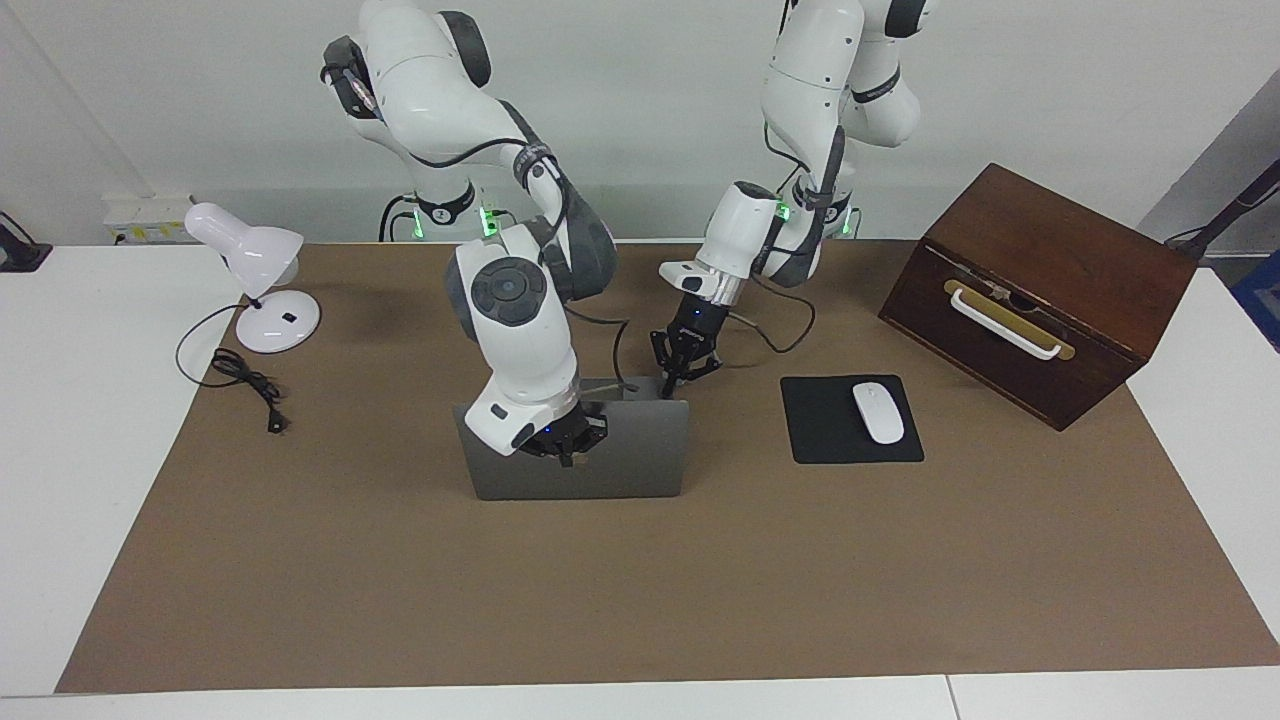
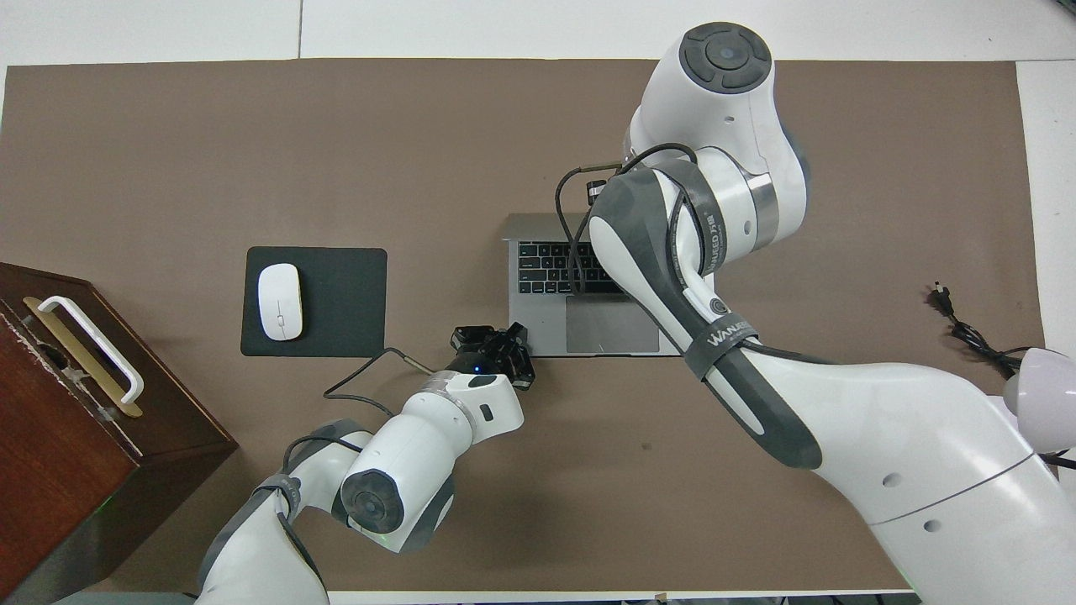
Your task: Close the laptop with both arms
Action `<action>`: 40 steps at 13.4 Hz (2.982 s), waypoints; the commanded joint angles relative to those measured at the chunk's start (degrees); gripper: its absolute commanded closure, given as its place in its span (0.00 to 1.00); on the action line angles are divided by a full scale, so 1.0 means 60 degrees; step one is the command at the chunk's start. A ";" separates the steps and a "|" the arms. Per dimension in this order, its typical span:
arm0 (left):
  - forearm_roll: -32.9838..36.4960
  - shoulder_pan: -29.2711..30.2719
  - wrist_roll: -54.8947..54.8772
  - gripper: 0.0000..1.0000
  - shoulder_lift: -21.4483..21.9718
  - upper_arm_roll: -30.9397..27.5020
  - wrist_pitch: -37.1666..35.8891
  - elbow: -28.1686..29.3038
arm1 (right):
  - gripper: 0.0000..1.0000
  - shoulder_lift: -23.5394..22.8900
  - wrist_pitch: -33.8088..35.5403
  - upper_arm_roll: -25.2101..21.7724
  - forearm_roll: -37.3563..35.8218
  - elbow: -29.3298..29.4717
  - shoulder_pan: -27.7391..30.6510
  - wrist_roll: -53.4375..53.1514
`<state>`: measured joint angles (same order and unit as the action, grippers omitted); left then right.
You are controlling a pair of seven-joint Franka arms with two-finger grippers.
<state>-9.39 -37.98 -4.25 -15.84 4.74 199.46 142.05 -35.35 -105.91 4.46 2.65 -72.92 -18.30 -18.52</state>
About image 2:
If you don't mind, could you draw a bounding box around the silver laptop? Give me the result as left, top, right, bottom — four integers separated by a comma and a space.
503, 213, 682, 357

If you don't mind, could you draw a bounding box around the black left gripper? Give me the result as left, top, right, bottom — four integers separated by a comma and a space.
441, 322, 536, 390

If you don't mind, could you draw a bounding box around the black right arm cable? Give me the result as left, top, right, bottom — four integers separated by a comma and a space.
555, 143, 757, 295

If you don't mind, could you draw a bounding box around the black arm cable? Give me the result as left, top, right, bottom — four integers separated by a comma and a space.
282, 347, 438, 539
555, 143, 757, 295

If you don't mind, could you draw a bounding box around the black mouse pad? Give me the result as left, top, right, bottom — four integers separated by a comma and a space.
240, 246, 388, 358

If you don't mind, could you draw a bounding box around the black lamp power cable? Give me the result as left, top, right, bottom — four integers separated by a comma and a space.
929, 283, 1076, 471

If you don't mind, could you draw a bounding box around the white box handle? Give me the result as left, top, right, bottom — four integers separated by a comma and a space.
38, 296, 145, 406

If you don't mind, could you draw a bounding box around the dark brown wooden box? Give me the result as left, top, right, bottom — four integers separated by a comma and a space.
0, 262, 239, 602

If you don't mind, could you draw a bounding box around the white computer mouse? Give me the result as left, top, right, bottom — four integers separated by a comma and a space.
257, 263, 303, 341

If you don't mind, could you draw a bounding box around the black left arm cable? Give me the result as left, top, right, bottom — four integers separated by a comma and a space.
282, 347, 438, 539

